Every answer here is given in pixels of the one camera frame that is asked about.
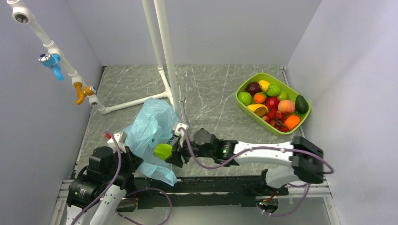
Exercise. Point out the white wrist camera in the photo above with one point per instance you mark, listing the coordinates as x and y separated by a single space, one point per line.
180 130
117 141

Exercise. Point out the red fake cherry bunch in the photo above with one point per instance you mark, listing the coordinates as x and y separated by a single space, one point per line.
276 119

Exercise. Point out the blue tap valve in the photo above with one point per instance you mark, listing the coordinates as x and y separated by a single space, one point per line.
52 61

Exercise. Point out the white pipe with taps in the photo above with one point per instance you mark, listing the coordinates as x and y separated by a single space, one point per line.
23 15

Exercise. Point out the orange tap valve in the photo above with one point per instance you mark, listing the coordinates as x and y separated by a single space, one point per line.
82 93

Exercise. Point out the yellow fake lemon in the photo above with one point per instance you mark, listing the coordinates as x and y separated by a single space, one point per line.
264 85

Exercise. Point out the dark purple fake plum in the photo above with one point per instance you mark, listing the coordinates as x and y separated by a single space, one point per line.
253 88

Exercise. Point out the steel wrench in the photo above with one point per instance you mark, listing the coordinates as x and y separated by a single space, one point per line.
183 110

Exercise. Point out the dark green fake avocado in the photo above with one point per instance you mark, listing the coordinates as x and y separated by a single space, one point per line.
301 105

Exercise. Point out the small orange fake fruit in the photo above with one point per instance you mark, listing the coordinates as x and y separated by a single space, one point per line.
260 97

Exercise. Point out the red fake apple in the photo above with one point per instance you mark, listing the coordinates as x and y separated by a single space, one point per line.
272 103

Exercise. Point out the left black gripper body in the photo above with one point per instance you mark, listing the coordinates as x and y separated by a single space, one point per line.
127 166

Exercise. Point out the green fake apple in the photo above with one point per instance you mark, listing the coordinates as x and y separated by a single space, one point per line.
245 98

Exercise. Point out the fake peach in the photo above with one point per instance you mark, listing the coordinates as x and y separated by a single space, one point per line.
286 106

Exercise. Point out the green fake pear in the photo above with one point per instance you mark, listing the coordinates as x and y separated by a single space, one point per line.
163 151

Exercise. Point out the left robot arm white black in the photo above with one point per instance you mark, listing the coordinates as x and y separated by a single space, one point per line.
100 186

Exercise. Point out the light green fake lime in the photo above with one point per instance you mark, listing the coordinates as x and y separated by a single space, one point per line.
283 95

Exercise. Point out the yellow fake mango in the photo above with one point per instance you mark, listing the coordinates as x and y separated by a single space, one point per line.
259 109

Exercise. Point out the orange fake tangerine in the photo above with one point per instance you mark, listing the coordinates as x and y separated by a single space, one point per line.
292 121

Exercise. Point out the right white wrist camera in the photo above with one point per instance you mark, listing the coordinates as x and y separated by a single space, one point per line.
180 130

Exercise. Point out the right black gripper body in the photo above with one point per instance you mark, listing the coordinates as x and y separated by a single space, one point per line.
195 151

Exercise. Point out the bumpy green fake fruit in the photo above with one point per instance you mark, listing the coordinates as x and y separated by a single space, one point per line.
273 90

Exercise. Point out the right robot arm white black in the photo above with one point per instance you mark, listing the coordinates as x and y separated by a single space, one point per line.
296 160

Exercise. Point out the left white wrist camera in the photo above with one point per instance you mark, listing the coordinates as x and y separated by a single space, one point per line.
117 141

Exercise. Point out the light blue plastic bag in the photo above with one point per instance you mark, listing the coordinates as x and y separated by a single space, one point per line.
152 126

